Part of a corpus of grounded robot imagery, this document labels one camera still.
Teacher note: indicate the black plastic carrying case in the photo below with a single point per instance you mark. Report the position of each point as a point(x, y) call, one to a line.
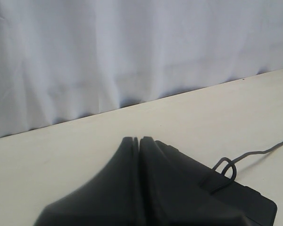
point(260, 210)

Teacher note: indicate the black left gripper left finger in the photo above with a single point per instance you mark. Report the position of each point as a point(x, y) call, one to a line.
point(112, 198)

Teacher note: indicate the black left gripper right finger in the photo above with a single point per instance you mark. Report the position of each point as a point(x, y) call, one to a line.
point(173, 200)

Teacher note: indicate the white backdrop curtain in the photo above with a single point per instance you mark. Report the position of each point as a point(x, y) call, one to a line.
point(66, 59)

